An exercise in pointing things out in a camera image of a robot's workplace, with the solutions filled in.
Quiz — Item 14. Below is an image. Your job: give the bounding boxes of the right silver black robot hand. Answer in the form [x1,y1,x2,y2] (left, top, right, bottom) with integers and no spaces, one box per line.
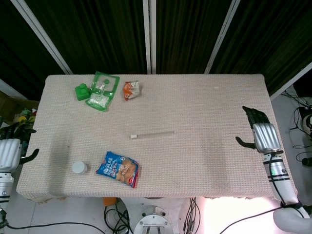
[235,105,281,155]

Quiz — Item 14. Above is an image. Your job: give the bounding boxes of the black floor cable bundle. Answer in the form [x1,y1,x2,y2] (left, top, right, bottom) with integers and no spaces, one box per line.
[0,204,134,234]

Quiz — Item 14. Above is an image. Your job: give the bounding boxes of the beige woven tablecloth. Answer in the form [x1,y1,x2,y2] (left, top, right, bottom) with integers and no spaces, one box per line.
[16,74,298,202]

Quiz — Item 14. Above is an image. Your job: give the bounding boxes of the hanging black cables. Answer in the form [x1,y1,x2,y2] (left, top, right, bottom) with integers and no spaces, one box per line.
[183,196,203,234]

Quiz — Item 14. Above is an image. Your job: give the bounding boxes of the clear glass test tube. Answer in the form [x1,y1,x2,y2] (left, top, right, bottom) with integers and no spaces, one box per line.
[135,130,176,138]

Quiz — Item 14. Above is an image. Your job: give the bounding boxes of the tangled black floor cables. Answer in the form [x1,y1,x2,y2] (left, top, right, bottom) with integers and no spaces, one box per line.
[282,89,312,170]

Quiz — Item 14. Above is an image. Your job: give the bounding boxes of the black white shoe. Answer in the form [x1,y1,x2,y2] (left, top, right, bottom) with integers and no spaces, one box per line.
[301,114,312,141]

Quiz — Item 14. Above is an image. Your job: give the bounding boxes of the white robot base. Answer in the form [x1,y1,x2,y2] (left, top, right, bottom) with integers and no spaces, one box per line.
[120,196,203,234]

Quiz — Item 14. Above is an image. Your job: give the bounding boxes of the blue snack bag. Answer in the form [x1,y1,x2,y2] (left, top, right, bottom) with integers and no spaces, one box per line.
[95,151,140,189]

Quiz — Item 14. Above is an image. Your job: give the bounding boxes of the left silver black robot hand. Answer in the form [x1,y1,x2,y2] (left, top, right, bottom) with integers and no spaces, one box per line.
[0,125,40,174]

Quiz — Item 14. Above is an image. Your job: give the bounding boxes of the orange white snack packet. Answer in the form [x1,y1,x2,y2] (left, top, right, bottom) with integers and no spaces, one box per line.
[121,80,142,101]

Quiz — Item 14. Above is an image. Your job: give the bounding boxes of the cardboard box of toys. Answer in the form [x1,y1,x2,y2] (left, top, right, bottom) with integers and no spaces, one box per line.
[0,91,39,137]

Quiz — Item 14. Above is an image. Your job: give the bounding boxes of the orange object under table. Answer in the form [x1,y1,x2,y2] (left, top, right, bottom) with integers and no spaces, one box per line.
[102,196,117,207]

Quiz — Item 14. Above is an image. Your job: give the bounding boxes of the green toy block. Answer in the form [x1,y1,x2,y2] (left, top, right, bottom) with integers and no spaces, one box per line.
[74,83,90,101]

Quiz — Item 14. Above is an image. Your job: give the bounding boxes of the white round cap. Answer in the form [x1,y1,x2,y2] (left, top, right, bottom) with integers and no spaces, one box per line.
[71,160,88,176]

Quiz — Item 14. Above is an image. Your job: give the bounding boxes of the green clear plastic pouch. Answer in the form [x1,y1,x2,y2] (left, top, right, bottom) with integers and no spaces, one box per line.
[84,71,120,113]

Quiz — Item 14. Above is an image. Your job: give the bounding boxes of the white partition frame post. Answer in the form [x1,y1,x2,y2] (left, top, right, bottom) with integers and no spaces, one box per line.
[142,0,157,74]
[204,0,242,75]
[10,0,73,75]
[269,62,312,102]

